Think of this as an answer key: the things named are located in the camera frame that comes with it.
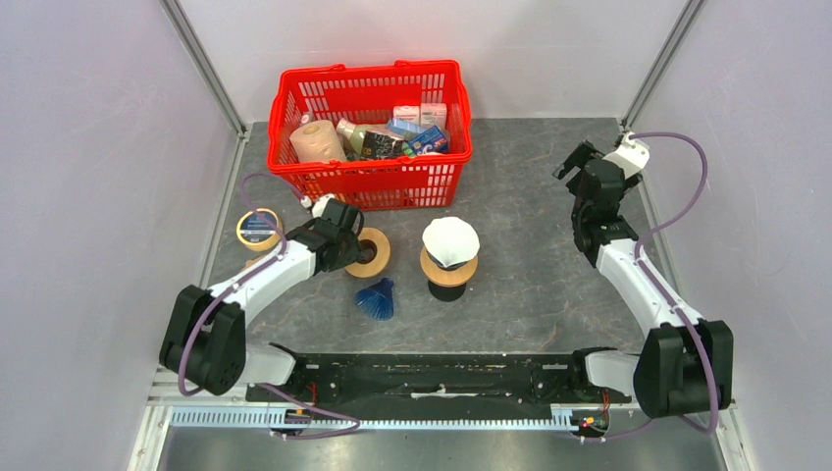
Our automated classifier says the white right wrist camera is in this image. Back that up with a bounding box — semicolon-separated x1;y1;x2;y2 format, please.
603;131;650;179

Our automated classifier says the brown cardboard piece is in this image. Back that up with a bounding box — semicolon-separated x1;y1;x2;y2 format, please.
242;254;266;271

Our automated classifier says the green glass bottle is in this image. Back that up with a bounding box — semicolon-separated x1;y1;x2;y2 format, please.
336;118;387;155

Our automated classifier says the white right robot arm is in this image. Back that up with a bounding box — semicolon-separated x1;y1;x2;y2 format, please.
554;132;734;427

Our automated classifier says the blue ribbed dripper cone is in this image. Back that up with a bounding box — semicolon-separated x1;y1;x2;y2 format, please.
354;278;394;321
431;258;470;272

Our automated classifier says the blue toothpaste box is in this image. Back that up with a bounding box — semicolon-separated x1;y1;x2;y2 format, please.
408;126;449;155

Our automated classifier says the white red carton box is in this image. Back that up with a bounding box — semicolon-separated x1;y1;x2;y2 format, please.
419;103;447;130

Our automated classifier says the wooden dripper holder ring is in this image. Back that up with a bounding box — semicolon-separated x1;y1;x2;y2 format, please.
419;249;480;288

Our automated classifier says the slotted aluminium cable rail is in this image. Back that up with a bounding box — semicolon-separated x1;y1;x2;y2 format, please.
169;405;593;433

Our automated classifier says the light blue small box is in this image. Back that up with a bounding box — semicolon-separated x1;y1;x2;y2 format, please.
386;118;427;140

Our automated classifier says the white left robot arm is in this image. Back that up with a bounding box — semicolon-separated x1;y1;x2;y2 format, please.
159;198;365;401

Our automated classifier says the white paper coffee filter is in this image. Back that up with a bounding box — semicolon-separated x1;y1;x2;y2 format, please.
422;216;481;266

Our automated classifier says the beige paper roll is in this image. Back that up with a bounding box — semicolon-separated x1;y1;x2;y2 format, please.
289;120;347;164

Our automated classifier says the white pink small box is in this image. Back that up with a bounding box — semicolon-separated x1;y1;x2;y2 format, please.
392;105;421;125

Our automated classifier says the red plastic shopping basket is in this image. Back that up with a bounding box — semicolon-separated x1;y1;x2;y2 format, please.
266;60;473;211

